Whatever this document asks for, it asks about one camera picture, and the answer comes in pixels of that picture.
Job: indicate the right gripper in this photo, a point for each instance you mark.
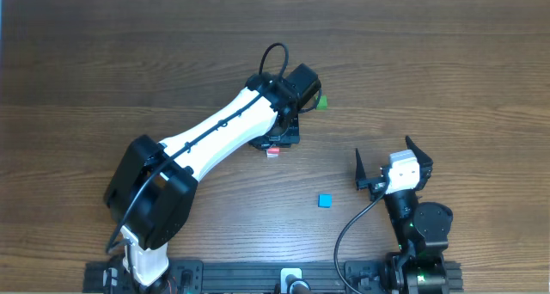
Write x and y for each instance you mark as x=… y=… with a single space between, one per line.
x=374 y=185

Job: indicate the green cube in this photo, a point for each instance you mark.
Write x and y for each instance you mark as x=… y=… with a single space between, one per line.
x=322 y=103

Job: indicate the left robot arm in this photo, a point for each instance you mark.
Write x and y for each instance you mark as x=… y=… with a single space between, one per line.
x=223 y=135

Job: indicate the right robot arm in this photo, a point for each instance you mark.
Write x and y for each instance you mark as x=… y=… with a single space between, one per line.
x=425 y=225

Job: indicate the blue cube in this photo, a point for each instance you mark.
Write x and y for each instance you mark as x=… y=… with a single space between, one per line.
x=325 y=200

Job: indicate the white cube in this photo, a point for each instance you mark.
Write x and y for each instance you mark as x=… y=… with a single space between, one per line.
x=272 y=154

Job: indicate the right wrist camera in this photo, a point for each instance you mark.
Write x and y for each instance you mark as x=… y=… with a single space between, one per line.
x=403 y=171

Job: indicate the mounting rail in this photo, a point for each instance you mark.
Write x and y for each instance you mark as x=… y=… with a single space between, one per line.
x=240 y=277

